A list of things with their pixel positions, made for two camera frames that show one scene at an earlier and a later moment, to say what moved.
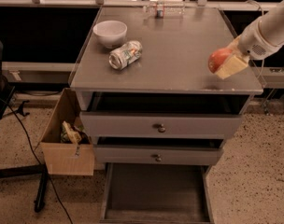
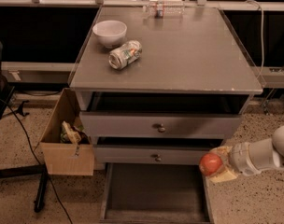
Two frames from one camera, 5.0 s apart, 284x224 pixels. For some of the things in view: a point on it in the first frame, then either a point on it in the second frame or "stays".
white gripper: x=252 y=43 -> x=240 y=158
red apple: x=216 y=58 -> x=209 y=163
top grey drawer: x=163 y=116 stays
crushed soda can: x=125 y=55 stays
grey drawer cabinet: x=155 y=101 stays
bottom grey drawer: x=157 y=193 stays
